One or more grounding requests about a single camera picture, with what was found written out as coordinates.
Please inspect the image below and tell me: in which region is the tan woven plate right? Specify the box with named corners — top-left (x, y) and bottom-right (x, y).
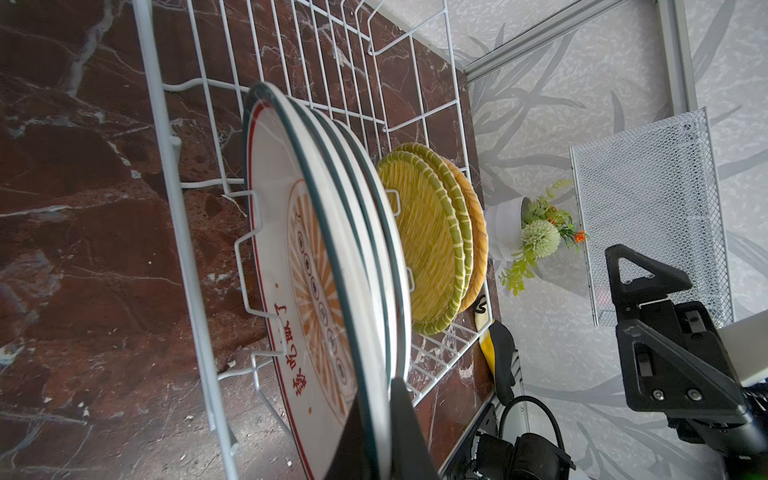
top-left (444, 159), bottom-right (488, 312)

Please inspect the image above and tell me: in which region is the potted artificial flower plant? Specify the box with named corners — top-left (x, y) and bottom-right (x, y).
top-left (484, 180), bottom-right (587, 296)

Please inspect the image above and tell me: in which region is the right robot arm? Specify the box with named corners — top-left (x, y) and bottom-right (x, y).
top-left (605, 244), bottom-right (767, 479)

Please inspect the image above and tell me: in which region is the green woven plate middle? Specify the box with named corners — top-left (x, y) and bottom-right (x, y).
top-left (396, 142), bottom-right (474, 296)

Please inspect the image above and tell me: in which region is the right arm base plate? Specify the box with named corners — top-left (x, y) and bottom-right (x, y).
top-left (440, 395), bottom-right (587, 479)

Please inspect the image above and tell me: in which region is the white plate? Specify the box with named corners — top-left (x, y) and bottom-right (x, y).
top-left (333, 120), bottom-right (412, 380)
top-left (313, 112), bottom-right (411, 379)
top-left (243, 82), bottom-right (392, 479)
top-left (290, 99), bottom-right (395, 378)

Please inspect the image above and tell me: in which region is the green woven plate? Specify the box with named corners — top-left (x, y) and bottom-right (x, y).
top-left (377, 150), bottom-right (465, 335)
top-left (396, 142), bottom-right (474, 296)

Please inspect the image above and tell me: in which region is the white mesh wall basket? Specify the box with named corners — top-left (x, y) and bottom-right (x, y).
top-left (570, 109), bottom-right (735, 328)

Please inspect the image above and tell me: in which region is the white wire dish rack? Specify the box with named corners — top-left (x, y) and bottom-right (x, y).
top-left (133, 1), bottom-right (489, 479)

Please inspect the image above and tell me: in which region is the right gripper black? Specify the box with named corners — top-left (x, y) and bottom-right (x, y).
top-left (605, 244), bottom-right (767, 479)

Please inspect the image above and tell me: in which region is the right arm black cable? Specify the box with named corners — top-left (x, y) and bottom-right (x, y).
top-left (497, 394), bottom-right (568, 451)

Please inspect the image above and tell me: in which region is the green woven plate left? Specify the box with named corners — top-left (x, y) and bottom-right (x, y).
top-left (377, 150), bottom-right (465, 335)

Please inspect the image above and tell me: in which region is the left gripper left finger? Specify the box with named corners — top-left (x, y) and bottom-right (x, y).
top-left (324, 399), bottom-right (373, 480)

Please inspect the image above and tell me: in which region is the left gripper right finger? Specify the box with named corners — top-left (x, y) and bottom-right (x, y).
top-left (390, 377), bottom-right (439, 480)

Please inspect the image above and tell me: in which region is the yellow black rubber glove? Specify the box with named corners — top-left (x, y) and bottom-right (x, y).
top-left (472, 295), bottom-right (517, 406)

